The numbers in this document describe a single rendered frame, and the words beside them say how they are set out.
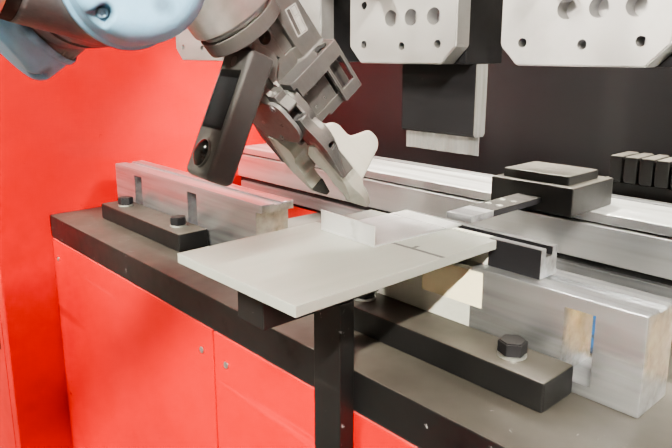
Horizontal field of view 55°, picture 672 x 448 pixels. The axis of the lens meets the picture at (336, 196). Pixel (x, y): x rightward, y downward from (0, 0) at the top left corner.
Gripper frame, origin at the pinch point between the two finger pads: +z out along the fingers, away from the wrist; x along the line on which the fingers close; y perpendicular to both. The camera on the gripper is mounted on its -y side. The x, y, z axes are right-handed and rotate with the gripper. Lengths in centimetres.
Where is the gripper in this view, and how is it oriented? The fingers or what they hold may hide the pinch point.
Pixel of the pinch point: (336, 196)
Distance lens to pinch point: 64.7
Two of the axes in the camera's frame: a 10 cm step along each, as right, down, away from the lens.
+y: 6.1, -7.2, 3.3
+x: -6.3, -1.9, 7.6
